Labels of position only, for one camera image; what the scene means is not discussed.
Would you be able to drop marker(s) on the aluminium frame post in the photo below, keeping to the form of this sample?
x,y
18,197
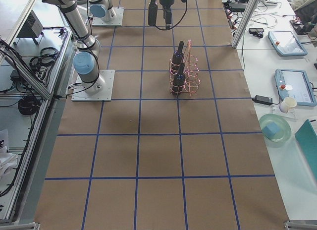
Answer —
x,y
251,6

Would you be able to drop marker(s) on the teal notebook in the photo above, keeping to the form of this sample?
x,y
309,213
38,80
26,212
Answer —
x,y
306,137

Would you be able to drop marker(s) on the blue foam cube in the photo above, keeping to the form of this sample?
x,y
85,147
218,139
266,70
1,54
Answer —
x,y
272,131

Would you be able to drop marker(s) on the green glass plate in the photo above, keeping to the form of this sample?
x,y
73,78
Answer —
x,y
281,122

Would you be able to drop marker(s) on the dark carried wine bottle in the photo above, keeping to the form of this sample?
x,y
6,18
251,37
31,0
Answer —
x,y
152,13

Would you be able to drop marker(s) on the dark wine bottle rear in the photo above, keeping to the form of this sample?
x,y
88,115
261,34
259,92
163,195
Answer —
x,y
177,57

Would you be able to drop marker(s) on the brown paper table mat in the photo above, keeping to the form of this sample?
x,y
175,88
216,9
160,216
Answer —
x,y
148,160

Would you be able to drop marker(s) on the blue teach pendant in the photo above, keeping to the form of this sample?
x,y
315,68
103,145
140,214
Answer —
x,y
286,43
295,84

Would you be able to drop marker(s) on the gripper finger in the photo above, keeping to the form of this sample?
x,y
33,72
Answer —
x,y
167,17

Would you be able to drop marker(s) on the near blue teach pendant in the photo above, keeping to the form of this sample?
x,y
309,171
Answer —
x,y
295,84

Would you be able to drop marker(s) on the far blue teach pendant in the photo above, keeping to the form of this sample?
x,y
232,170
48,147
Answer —
x,y
286,43

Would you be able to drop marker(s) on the copper wire wine basket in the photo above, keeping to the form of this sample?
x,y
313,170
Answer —
x,y
191,71

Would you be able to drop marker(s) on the grey control box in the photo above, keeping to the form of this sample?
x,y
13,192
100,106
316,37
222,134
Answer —
x,y
32,28

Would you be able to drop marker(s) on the white paper cup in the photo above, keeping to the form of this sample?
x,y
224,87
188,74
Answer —
x,y
287,104

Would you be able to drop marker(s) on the black power adapter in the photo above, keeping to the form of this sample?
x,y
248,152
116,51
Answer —
x,y
262,100

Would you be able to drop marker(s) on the dark wine bottle front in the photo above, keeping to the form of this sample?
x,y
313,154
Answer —
x,y
178,80

